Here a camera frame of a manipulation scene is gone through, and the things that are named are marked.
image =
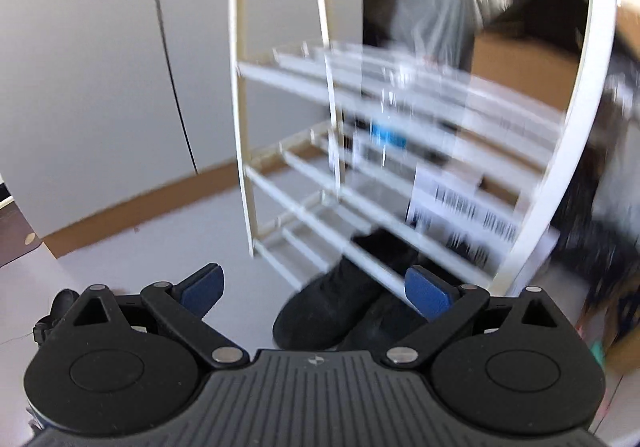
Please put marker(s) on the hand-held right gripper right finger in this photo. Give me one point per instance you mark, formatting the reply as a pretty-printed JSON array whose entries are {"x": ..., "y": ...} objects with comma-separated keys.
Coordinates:
[{"x": 430, "y": 289}]

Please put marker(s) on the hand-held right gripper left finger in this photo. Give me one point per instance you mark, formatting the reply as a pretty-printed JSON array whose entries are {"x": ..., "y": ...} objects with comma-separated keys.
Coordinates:
[{"x": 202, "y": 287}]

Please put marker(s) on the black lace-up sneaker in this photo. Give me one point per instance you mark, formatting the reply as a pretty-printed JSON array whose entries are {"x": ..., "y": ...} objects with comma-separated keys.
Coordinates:
[
  {"x": 325, "y": 312},
  {"x": 385, "y": 324}
]

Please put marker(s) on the white shoe rack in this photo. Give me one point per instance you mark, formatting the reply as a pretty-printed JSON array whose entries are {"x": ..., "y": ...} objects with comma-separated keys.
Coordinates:
[{"x": 241, "y": 127}]

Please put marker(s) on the white printed carton box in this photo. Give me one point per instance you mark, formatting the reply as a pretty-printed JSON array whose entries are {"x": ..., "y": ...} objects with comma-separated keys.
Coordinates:
[{"x": 450, "y": 207}]

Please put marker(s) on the clear plastic water bottle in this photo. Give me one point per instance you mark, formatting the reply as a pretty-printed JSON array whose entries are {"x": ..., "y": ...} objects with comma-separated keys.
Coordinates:
[{"x": 387, "y": 134}]

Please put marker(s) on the brown cardboard box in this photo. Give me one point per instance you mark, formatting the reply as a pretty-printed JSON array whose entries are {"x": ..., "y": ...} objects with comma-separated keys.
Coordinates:
[{"x": 525, "y": 72}]

